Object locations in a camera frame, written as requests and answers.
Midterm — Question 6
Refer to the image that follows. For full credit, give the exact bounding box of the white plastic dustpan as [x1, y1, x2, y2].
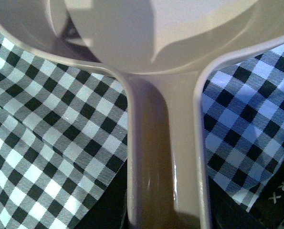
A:
[0, 0, 284, 229]

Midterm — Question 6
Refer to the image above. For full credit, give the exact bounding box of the black white checkered bag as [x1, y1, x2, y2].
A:
[0, 33, 284, 229]

